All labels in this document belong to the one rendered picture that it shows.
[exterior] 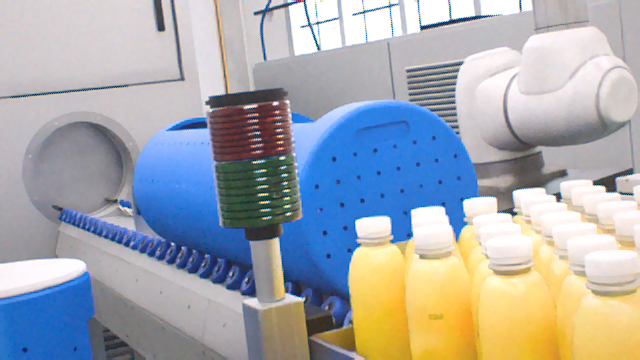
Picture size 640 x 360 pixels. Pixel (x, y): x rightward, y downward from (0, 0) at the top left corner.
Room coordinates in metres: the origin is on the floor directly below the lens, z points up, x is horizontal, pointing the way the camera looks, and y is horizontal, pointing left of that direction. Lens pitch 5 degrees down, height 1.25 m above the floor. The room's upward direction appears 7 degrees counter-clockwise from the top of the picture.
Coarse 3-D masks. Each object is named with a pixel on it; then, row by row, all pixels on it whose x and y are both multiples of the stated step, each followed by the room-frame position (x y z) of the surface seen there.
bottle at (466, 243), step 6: (468, 222) 1.10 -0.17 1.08; (468, 228) 1.09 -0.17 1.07; (462, 234) 1.10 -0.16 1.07; (468, 234) 1.09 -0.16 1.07; (474, 234) 1.08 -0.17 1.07; (462, 240) 1.09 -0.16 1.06; (468, 240) 1.08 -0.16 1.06; (462, 246) 1.09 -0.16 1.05; (468, 246) 1.08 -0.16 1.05; (474, 246) 1.08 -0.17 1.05; (462, 252) 1.09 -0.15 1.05; (468, 252) 1.08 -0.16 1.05
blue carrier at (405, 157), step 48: (192, 144) 1.70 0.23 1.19; (336, 144) 1.22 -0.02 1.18; (384, 144) 1.25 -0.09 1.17; (432, 144) 1.29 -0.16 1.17; (144, 192) 1.90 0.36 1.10; (192, 192) 1.60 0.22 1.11; (336, 192) 1.22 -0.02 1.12; (384, 192) 1.25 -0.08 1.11; (432, 192) 1.28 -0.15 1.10; (192, 240) 1.72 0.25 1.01; (240, 240) 1.43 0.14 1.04; (288, 240) 1.24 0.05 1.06; (336, 240) 1.22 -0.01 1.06; (336, 288) 1.22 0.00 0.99
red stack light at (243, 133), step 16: (208, 112) 0.69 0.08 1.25; (224, 112) 0.68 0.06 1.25; (240, 112) 0.67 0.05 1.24; (256, 112) 0.68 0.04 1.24; (272, 112) 0.68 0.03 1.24; (288, 112) 0.70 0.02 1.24; (208, 128) 0.70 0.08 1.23; (224, 128) 0.68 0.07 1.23; (240, 128) 0.68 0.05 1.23; (256, 128) 0.68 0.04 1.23; (272, 128) 0.68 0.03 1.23; (288, 128) 0.69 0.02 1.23; (224, 144) 0.68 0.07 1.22; (240, 144) 0.68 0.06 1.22; (256, 144) 0.68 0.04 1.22; (272, 144) 0.68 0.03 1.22; (288, 144) 0.69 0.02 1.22; (224, 160) 0.68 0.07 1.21; (240, 160) 0.68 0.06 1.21
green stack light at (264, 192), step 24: (216, 168) 0.69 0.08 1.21; (240, 168) 0.68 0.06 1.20; (264, 168) 0.68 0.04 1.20; (288, 168) 0.69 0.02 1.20; (216, 192) 0.70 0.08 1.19; (240, 192) 0.68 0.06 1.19; (264, 192) 0.68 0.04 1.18; (288, 192) 0.68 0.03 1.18; (240, 216) 0.68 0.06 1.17; (264, 216) 0.68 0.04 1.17; (288, 216) 0.68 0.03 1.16
